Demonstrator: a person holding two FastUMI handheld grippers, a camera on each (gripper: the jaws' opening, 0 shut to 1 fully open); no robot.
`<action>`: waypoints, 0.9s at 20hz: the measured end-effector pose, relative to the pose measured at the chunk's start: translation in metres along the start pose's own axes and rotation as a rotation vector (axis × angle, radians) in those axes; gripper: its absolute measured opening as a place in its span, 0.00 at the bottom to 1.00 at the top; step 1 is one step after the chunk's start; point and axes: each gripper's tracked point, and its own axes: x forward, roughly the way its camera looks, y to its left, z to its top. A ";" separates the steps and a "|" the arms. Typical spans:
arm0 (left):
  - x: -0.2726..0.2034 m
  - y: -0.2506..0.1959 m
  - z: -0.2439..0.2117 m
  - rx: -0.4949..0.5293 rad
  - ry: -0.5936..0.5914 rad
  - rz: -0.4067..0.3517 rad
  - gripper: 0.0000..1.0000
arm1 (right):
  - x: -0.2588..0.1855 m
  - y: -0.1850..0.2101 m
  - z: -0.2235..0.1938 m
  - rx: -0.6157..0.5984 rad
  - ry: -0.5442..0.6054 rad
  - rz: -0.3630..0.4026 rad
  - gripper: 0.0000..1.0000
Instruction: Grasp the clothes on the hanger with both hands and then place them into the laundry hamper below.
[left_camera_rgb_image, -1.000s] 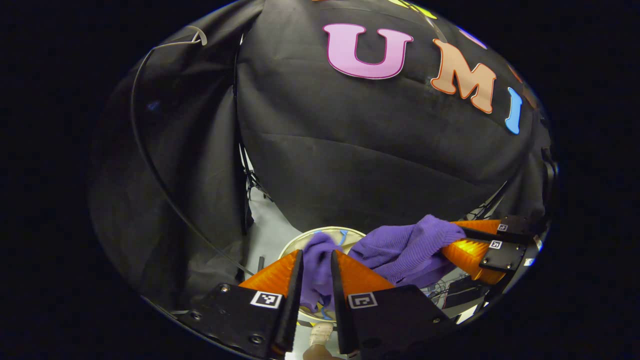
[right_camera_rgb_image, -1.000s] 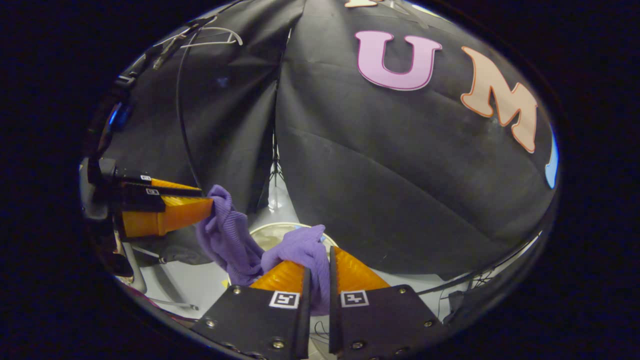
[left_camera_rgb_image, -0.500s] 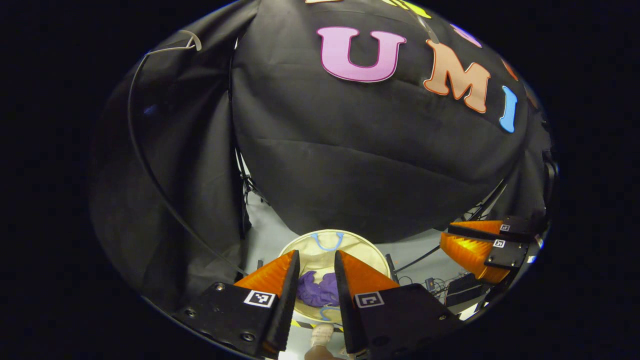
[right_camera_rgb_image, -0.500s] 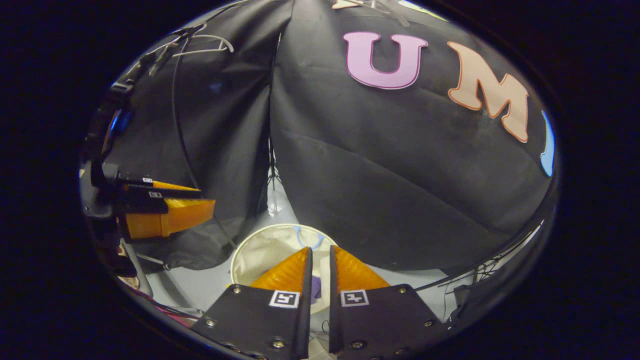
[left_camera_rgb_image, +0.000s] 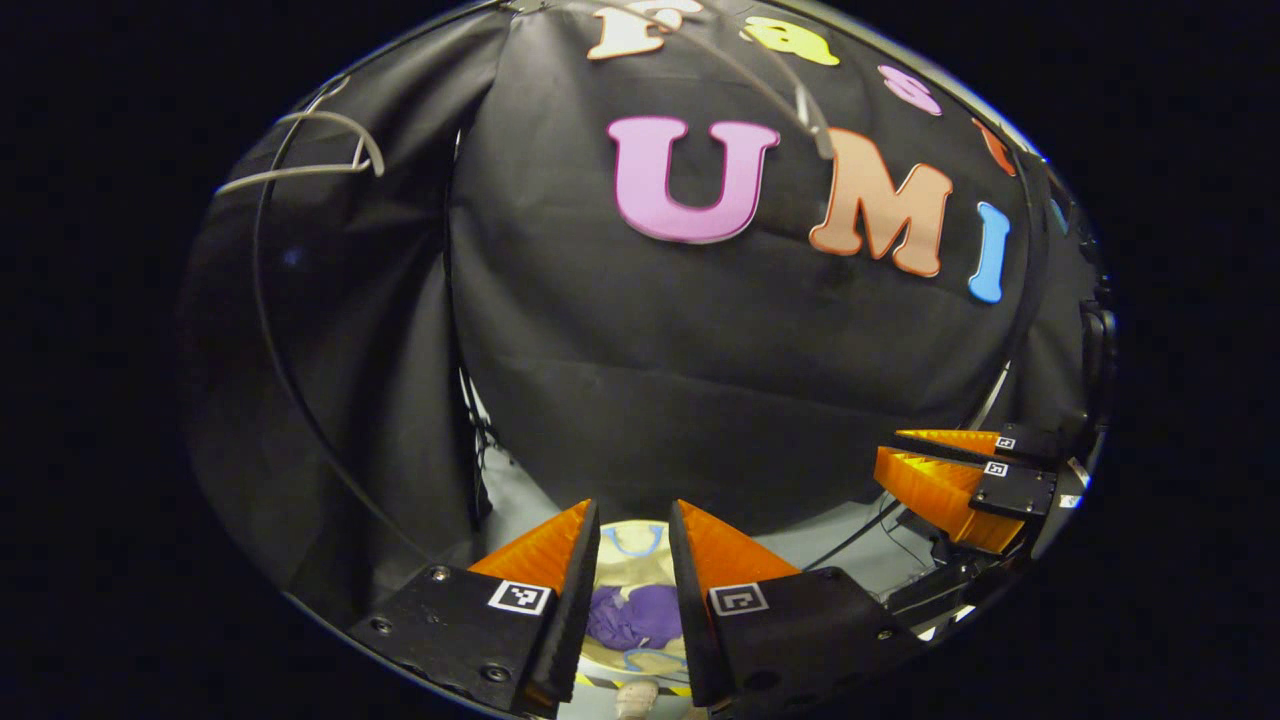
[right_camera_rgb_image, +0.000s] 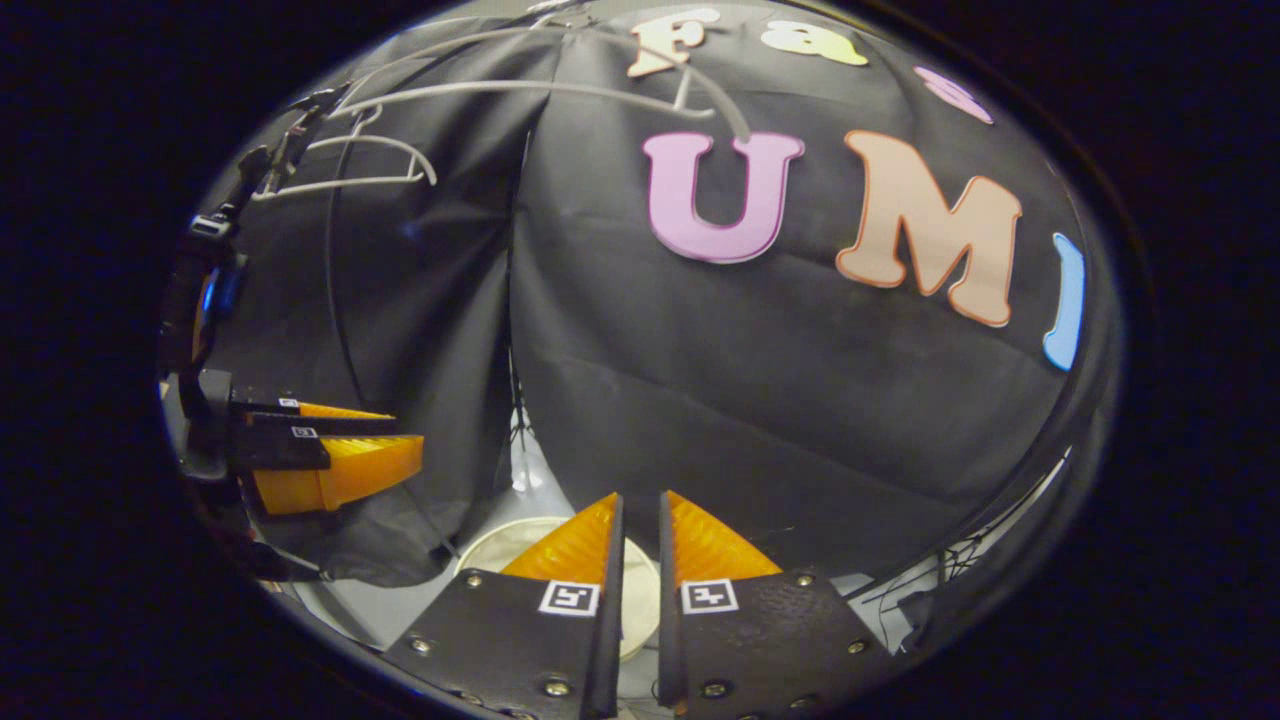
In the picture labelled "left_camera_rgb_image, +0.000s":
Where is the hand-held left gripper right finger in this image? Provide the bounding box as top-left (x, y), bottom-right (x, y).
top-left (667, 499), bottom-right (922, 710)

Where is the thin black cable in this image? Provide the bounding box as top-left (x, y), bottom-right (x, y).
top-left (800, 495), bottom-right (907, 573)

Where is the black backdrop cloth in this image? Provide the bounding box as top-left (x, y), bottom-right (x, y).
top-left (185, 5), bottom-right (1096, 621)

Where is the purple ribbed garment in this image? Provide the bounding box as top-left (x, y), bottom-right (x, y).
top-left (585, 583), bottom-right (687, 653)

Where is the white plastic clothes hanger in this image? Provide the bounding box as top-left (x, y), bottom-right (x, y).
top-left (214, 75), bottom-right (387, 197)

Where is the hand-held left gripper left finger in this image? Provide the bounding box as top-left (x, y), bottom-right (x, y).
top-left (349, 499), bottom-right (602, 717)

